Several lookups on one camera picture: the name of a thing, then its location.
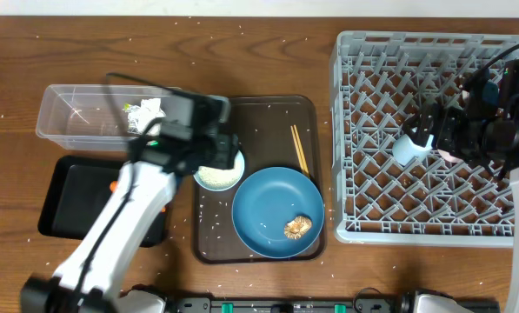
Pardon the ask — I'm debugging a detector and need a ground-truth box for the brown serving tray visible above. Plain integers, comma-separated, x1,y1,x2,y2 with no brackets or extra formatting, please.
192,96,325,264

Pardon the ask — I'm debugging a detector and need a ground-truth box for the light blue rice bowl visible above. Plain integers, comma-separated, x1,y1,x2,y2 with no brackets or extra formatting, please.
194,151,245,191

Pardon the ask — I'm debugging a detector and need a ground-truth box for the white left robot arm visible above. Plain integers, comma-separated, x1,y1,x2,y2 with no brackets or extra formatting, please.
20,89,238,312

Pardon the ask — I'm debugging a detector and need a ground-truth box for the orange carrot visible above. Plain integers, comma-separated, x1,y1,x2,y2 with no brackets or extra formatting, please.
110,181,167,213

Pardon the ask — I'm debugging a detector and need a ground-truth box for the brown food scrap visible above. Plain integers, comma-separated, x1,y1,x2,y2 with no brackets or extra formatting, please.
283,216,312,240

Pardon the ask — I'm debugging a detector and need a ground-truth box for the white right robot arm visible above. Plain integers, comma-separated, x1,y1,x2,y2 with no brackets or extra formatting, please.
393,43,519,312

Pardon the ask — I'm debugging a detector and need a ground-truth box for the black waste tray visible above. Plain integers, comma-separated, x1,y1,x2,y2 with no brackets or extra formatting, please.
37,155,169,248

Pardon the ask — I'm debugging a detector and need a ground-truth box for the blue plate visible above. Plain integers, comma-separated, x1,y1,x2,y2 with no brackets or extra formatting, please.
231,167,325,259

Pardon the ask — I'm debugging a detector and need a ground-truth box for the yellow snack wrapper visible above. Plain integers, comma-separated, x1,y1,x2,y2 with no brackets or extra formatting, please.
123,103,141,134

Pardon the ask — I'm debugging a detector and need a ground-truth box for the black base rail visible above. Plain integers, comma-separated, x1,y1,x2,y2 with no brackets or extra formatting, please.
123,284,502,313

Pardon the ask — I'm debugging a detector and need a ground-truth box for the clear plastic bin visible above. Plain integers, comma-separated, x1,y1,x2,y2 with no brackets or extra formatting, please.
36,84,171,152

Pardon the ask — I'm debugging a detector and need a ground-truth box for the pink cup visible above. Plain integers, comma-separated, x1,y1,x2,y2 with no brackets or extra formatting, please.
437,150,462,163

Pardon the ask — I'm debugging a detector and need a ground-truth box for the white tissue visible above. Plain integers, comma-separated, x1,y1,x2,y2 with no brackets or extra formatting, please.
138,98,165,134

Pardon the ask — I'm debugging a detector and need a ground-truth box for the light blue cup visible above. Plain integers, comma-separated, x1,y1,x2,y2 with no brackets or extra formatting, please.
392,133,434,165

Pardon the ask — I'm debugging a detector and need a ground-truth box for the grey dishwasher rack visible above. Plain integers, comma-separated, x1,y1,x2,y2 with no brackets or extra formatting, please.
329,30,519,248

